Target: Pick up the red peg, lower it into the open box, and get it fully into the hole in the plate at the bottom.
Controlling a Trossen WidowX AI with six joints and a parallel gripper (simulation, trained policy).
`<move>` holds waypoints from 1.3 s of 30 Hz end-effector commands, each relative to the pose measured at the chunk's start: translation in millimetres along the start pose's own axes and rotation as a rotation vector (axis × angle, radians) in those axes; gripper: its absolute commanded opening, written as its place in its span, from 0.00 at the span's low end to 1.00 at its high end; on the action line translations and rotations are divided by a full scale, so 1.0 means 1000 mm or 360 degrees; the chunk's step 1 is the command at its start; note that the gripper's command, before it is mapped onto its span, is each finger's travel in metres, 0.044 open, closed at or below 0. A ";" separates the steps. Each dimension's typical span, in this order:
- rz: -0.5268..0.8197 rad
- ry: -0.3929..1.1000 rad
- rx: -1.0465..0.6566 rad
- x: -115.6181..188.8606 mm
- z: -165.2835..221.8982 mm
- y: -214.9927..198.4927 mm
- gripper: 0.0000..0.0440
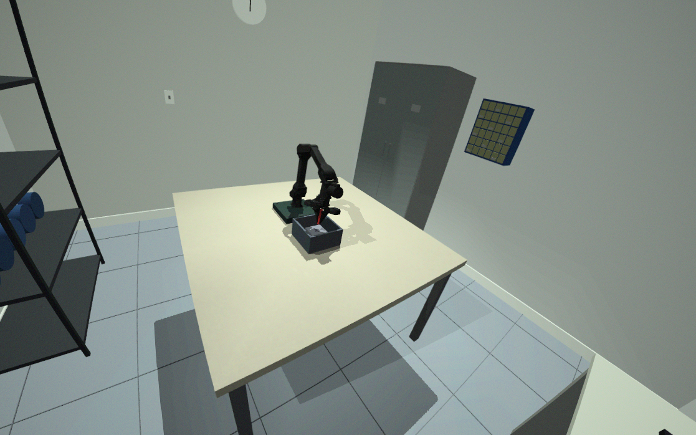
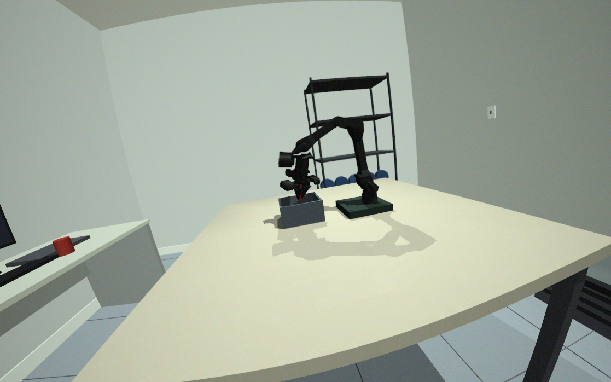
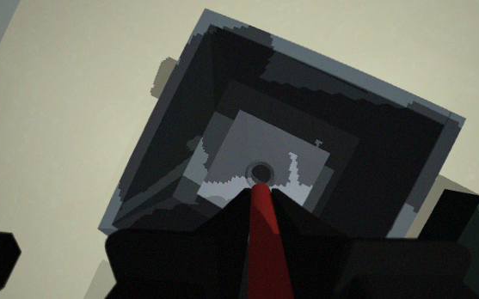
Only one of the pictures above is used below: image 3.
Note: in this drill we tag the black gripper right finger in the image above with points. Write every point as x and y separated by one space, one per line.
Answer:
322 261

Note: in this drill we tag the dark red peg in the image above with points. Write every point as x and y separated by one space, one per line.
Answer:
268 272

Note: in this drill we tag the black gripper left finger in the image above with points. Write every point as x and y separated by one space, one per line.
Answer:
212 255

